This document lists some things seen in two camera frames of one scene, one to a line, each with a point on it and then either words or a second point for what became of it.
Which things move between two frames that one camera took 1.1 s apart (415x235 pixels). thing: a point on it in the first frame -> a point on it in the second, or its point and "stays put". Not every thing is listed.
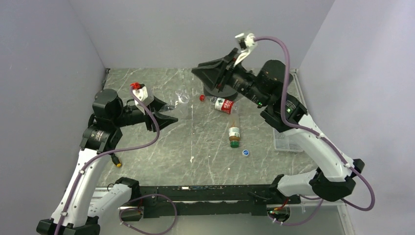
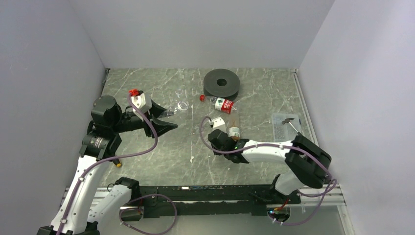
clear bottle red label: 222,104 stays put
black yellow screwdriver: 115,159 stays put
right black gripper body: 230,72 -> 217,153
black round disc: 223,91 stays put
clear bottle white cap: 183,98 -> 182,105
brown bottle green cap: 234,128 stays put
